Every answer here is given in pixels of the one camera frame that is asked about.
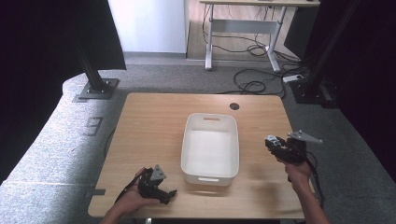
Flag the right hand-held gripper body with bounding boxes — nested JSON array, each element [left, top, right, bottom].
[[269, 129, 323, 165]]

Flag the person's left hand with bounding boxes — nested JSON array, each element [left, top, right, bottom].
[[119, 167, 162, 217]]

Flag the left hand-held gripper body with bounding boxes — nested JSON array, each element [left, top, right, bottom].
[[137, 164, 170, 201]]

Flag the black floor cables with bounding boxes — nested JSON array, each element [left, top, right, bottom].
[[201, 3, 312, 100]]

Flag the white-legged wooden desk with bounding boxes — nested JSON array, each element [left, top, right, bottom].
[[199, 0, 321, 74]]

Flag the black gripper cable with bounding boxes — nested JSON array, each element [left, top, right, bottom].
[[297, 146, 325, 210], [114, 169, 148, 204]]

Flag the white power strip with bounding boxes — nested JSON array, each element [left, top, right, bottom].
[[282, 74, 304, 84]]

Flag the small grey white object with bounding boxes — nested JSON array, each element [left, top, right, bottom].
[[265, 134, 282, 147]]

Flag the person's right hand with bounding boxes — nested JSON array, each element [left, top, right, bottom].
[[284, 159, 313, 185]]

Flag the dark curtain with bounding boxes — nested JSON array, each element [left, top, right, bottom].
[[283, 0, 396, 183], [0, 0, 127, 185]]

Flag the white plastic bin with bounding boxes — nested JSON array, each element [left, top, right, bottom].
[[180, 112, 241, 188]]

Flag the black metal stand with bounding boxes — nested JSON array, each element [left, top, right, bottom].
[[290, 0, 362, 109], [70, 29, 120, 101]]

